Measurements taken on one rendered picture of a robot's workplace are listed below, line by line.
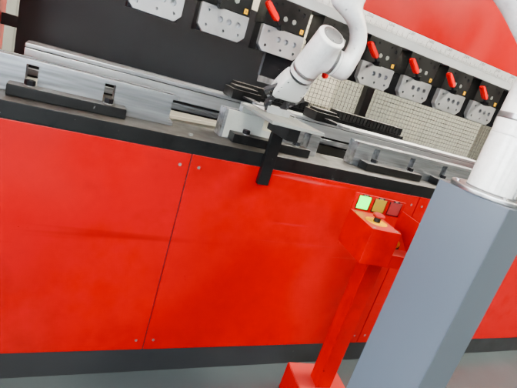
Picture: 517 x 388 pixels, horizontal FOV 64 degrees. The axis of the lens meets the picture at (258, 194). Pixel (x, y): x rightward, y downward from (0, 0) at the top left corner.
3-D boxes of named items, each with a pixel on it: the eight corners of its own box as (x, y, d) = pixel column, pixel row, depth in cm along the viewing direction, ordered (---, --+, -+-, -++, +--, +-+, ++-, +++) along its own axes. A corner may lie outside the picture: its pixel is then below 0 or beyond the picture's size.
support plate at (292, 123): (271, 124, 116) (272, 120, 116) (240, 105, 138) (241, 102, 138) (324, 136, 124) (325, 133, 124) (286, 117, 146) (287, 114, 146)
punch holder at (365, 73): (355, 81, 148) (372, 35, 143) (342, 78, 155) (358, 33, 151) (386, 91, 155) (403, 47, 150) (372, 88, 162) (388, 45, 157)
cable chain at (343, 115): (334, 118, 199) (336, 109, 198) (327, 115, 205) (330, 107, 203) (400, 135, 219) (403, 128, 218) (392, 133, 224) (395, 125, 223)
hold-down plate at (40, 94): (5, 94, 106) (6, 82, 105) (8, 90, 111) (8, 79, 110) (125, 119, 120) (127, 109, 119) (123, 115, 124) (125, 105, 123)
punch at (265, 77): (258, 81, 138) (266, 52, 135) (255, 80, 140) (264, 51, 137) (283, 88, 143) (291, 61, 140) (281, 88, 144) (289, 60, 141)
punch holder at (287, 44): (256, 48, 130) (271, -7, 125) (247, 46, 137) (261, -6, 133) (296, 61, 137) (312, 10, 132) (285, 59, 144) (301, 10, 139)
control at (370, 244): (358, 262, 128) (380, 210, 123) (337, 239, 142) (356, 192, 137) (411, 272, 134) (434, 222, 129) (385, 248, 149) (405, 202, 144)
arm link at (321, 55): (321, 65, 126) (295, 51, 123) (348, 34, 116) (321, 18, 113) (320, 85, 121) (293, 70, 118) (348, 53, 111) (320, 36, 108)
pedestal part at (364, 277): (315, 387, 150) (370, 258, 135) (310, 375, 156) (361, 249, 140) (330, 388, 152) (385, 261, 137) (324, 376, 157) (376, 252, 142)
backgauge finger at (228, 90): (245, 106, 144) (248, 91, 143) (222, 93, 166) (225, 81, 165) (275, 114, 149) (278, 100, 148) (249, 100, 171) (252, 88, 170)
